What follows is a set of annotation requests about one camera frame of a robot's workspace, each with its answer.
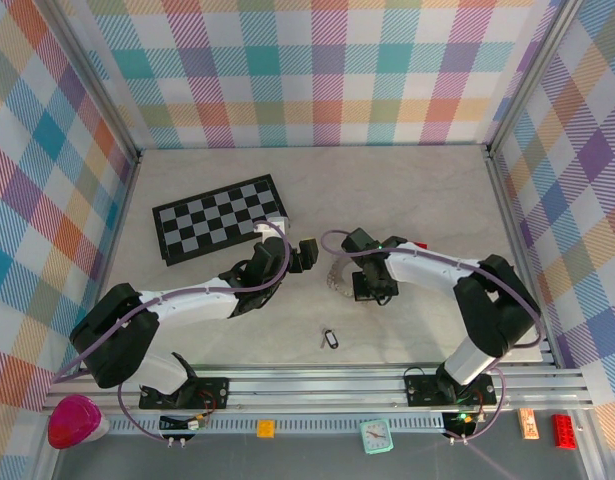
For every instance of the key with black tag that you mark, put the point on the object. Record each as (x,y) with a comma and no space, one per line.
(331,340)

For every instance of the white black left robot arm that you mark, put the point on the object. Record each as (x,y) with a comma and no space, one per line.
(187,300)

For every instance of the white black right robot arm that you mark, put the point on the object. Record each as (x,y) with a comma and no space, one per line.
(427,272)

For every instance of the small red toy brick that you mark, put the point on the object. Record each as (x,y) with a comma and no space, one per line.
(421,245)

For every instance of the black grey chessboard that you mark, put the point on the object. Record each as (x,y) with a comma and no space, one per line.
(212,220)

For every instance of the teal alarm clock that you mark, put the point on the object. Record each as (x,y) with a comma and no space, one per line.
(376,436)

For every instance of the small connector board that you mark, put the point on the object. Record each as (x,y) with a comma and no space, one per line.
(462,422)
(184,424)

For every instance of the orange toy brick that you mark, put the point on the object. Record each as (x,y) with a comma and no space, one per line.
(266,429)

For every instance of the wooden printed block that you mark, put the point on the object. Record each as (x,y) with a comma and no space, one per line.
(528,424)

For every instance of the pink dome object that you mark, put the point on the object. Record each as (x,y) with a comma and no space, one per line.
(74,420)

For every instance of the large red toy brick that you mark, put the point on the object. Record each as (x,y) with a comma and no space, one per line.
(564,431)

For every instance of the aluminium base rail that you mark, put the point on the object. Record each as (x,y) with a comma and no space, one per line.
(312,385)

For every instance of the aluminium side frame beam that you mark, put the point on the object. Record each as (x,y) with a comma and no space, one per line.
(118,225)
(512,235)

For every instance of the aluminium frame post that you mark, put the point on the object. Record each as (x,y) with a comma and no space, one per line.
(532,80)
(94,85)

